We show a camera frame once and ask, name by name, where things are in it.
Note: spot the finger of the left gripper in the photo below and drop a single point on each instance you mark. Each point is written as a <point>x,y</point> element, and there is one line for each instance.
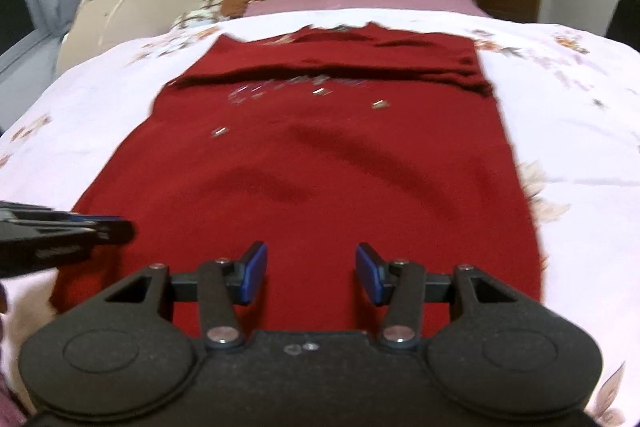
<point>104,230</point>

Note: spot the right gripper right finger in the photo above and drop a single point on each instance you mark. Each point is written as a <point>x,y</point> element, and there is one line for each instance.
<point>403,287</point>

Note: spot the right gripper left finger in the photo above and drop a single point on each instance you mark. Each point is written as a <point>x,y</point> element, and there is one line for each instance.
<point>217,287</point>

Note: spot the red knit garment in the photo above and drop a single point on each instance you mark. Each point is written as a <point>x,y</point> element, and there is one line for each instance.
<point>314,142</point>

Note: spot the black clothes on chair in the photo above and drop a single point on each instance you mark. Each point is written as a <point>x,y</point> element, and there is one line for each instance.
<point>624,26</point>

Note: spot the cream round headboard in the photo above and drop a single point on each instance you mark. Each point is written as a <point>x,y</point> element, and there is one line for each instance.
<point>103,24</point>

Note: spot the back floral pillow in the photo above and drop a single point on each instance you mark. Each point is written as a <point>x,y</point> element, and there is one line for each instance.
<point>209,12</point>

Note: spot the floral pink white quilt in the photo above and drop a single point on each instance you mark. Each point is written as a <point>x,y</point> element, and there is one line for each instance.
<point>569,100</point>

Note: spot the orange knitted cloth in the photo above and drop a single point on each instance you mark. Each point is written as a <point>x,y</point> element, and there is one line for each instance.
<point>234,9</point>

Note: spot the pink bed sheet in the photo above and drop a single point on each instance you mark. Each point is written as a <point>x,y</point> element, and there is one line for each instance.
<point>467,7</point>

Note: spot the window with white frame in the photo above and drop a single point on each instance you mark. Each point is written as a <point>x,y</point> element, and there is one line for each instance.
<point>18,32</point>

